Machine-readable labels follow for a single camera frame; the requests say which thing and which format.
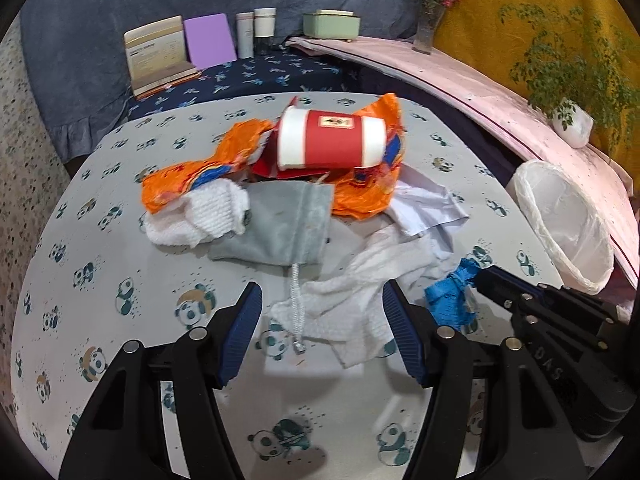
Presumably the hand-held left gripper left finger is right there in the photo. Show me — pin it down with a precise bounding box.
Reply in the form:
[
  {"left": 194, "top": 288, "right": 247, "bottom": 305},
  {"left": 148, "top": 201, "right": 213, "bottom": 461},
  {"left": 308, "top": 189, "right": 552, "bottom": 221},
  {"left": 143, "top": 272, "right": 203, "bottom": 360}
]
[{"left": 60, "top": 282, "right": 263, "bottom": 480}]

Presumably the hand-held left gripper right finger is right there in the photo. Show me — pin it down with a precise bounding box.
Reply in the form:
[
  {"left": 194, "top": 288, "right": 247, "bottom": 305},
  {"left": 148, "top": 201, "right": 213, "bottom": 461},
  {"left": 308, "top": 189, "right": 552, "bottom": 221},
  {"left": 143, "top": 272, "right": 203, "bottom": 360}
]
[{"left": 382, "top": 280, "right": 586, "bottom": 480}]

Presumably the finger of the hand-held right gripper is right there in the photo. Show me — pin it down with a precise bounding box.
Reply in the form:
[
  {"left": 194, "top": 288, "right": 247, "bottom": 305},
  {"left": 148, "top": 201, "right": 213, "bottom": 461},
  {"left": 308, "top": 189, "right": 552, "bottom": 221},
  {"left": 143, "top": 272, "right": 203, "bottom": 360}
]
[
  {"left": 472, "top": 265, "right": 618, "bottom": 322},
  {"left": 510, "top": 309, "right": 609, "bottom": 355}
]

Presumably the blue wrapper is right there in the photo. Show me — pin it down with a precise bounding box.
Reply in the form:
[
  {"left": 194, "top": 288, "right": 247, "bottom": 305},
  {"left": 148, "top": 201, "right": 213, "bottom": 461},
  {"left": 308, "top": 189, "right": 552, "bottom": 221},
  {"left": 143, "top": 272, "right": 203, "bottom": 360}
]
[{"left": 425, "top": 258, "right": 481, "bottom": 333}]

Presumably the white tissue paper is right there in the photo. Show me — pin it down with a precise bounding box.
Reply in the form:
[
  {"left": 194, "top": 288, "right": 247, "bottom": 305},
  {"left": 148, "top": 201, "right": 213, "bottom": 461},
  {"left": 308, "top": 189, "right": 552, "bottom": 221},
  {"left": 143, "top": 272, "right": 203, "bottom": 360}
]
[{"left": 270, "top": 225, "right": 451, "bottom": 368}]

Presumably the trash bin with white liner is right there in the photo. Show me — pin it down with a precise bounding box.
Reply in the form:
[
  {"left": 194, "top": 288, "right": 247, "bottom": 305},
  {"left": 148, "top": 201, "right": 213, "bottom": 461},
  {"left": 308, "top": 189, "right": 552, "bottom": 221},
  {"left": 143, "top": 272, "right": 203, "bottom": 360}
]
[{"left": 505, "top": 159, "right": 615, "bottom": 296}]

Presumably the grey drawstring pouch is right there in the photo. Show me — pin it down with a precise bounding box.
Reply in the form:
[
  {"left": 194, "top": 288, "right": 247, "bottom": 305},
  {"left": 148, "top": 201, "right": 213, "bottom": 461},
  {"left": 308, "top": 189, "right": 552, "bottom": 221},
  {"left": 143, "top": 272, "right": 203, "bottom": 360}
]
[{"left": 209, "top": 181, "right": 335, "bottom": 356}]

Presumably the white thin cloth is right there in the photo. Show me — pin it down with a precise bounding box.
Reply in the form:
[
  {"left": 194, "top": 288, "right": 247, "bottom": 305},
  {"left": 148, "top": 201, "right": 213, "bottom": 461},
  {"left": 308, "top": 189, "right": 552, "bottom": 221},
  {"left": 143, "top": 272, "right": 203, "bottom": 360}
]
[{"left": 385, "top": 165, "right": 471, "bottom": 238}]

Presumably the white knit towel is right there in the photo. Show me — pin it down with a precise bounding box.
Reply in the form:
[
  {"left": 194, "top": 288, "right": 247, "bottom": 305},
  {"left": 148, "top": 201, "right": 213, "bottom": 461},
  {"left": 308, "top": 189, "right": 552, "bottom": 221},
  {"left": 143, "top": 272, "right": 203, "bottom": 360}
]
[{"left": 145, "top": 180, "right": 251, "bottom": 248}]

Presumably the orange plastic bag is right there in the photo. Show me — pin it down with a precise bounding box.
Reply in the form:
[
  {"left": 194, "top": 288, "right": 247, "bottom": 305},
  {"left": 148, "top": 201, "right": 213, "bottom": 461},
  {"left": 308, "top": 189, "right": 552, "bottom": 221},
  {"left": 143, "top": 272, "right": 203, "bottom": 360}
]
[
  {"left": 141, "top": 120, "right": 275, "bottom": 217},
  {"left": 327, "top": 92, "right": 407, "bottom": 221}
]

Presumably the red paper scrap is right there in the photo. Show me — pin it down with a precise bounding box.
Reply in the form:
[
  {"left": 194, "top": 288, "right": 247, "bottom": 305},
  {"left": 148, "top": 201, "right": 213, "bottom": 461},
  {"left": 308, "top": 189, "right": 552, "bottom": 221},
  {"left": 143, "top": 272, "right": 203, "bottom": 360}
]
[{"left": 250, "top": 152, "right": 328, "bottom": 182}]

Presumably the red banded white paper cup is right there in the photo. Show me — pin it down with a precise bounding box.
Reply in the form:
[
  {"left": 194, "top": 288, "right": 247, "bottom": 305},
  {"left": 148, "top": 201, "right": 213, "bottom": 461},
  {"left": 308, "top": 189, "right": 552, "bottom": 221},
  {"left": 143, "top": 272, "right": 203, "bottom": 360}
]
[{"left": 274, "top": 106, "right": 388, "bottom": 171}]

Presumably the pink cloth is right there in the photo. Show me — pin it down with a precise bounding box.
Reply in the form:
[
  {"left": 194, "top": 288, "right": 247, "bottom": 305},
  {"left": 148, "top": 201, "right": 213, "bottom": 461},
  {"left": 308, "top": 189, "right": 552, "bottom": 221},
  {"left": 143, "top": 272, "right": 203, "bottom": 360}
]
[{"left": 285, "top": 35, "right": 640, "bottom": 286}]

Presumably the green plant in white pot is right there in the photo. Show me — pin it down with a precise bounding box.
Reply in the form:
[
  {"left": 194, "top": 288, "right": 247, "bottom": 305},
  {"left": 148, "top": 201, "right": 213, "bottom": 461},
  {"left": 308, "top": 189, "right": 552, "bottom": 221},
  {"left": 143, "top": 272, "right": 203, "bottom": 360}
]
[{"left": 500, "top": 2, "right": 627, "bottom": 150}]

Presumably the dark blue plain cloth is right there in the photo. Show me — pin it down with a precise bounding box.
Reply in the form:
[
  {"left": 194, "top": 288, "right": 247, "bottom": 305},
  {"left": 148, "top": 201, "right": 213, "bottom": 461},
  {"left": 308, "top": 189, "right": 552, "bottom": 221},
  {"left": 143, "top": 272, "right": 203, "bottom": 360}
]
[{"left": 345, "top": 65, "right": 523, "bottom": 183}]

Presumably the navy printed cloth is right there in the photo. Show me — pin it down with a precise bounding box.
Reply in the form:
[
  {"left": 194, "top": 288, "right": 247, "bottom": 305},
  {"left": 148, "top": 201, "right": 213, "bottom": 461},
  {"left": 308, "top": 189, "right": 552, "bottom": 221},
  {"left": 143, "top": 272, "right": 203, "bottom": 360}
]
[{"left": 125, "top": 52, "right": 351, "bottom": 121}]

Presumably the glass vase with pink flowers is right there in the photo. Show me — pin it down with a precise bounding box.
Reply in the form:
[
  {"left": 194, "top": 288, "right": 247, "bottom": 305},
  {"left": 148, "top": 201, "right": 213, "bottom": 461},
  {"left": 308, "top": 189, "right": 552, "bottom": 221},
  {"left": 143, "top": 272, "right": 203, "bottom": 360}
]
[{"left": 404, "top": 0, "right": 461, "bottom": 56}]

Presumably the beige open box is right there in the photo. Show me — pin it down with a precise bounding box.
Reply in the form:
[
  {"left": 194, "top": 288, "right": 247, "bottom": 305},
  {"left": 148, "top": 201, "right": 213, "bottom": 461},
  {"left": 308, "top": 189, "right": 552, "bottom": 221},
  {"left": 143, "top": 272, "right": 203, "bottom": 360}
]
[{"left": 124, "top": 15, "right": 202, "bottom": 100}]

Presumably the purple card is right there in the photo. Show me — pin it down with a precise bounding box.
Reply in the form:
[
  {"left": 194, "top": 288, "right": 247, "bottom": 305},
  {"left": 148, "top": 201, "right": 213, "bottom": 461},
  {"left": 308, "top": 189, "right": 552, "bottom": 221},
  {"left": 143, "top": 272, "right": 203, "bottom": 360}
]
[{"left": 183, "top": 12, "right": 237, "bottom": 71}]

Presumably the slender white bottle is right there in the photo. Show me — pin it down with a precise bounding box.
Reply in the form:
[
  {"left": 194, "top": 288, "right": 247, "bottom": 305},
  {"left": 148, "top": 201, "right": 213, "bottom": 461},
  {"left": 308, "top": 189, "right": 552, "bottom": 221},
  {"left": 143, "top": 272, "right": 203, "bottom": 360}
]
[{"left": 236, "top": 11, "right": 256, "bottom": 59}]

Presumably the white jar with dark base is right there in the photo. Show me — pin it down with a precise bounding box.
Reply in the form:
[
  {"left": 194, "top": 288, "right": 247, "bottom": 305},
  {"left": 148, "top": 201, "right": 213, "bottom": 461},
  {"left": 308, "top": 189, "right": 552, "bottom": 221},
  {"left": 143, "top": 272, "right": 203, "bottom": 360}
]
[{"left": 253, "top": 7, "right": 277, "bottom": 56}]

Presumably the pale green box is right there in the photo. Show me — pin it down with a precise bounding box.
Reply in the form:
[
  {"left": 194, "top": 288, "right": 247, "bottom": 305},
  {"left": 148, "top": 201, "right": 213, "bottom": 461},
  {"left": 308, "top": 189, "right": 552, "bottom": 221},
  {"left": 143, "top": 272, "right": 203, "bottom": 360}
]
[{"left": 302, "top": 9, "right": 362, "bottom": 42}]

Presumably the blue-grey cloth backdrop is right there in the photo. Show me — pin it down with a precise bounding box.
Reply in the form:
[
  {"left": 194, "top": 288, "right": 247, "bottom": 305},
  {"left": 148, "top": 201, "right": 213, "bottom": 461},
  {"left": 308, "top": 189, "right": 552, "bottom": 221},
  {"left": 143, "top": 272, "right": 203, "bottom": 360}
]
[{"left": 20, "top": 0, "right": 458, "bottom": 161}]

